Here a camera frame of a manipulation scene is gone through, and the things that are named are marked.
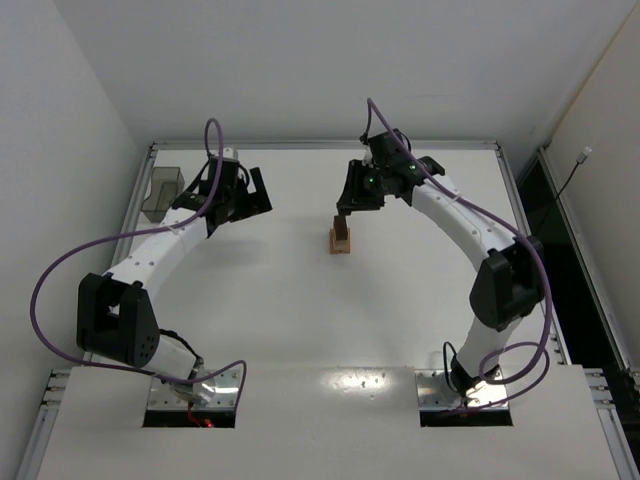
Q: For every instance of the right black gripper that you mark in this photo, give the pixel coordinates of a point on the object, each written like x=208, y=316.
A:
x=357, y=187

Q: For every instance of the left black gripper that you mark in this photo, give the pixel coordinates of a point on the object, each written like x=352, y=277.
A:
x=245, y=198

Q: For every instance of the dark wood arch block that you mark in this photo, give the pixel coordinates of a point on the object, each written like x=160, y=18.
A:
x=340, y=227

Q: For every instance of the grey plastic block box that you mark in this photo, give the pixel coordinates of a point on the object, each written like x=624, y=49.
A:
x=166, y=184

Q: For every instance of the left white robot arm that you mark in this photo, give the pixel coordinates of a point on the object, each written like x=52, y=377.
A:
x=115, y=314

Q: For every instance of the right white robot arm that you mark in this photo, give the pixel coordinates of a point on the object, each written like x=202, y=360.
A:
x=507, y=286

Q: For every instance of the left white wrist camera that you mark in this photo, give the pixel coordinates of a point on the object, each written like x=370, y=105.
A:
x=231, y=155

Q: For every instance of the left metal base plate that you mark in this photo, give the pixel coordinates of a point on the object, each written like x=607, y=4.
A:
x=216, y=394

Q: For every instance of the metal base plate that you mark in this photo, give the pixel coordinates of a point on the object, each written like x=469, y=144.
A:
x=216, y=394
x=435, y=395

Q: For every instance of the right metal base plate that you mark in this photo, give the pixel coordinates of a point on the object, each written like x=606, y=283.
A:
x=435, y=395

